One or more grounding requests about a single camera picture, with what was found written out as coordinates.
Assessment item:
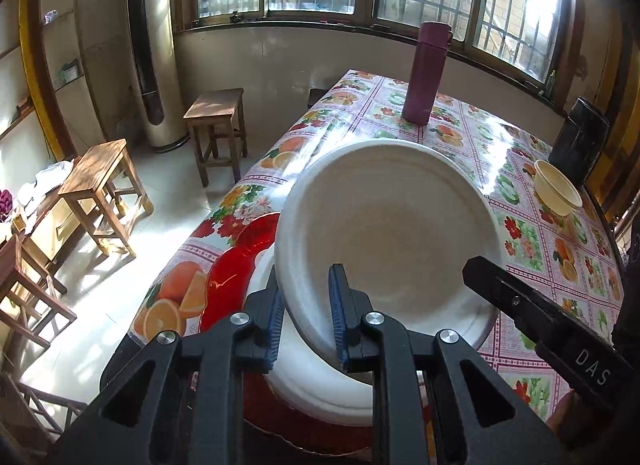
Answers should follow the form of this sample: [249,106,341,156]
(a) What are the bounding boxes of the purple thermos bottle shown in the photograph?
[401,22,453,126]

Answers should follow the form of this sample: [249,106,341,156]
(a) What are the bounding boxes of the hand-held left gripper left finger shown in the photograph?
[55,267,286,465]

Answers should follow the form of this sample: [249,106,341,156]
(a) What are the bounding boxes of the small green box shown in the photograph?
[57,59,84,89]

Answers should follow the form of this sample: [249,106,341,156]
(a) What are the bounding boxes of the wooden stool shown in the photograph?
[0,232,77,352]
[58,139,154,258]
[183,88,248,187]

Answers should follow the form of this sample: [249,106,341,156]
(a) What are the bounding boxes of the large white bowl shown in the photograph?
[260,250,436,428]

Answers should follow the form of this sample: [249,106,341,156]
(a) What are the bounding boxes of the small white bowl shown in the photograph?
[274,140,502,368]

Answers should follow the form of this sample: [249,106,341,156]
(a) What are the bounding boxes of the tower air conditioner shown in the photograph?
[125,0,190,153]

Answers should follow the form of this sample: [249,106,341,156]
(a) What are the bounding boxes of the floral fruit print tablecloth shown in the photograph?
[129,69,626,427]

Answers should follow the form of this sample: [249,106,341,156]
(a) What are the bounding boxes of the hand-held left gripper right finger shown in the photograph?
[327,265,566,465]

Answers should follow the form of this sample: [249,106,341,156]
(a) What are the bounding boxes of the white cloth pile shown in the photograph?
[20,160,77,217]

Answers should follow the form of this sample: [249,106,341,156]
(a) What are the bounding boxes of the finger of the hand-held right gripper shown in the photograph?
[462,255,640,416]

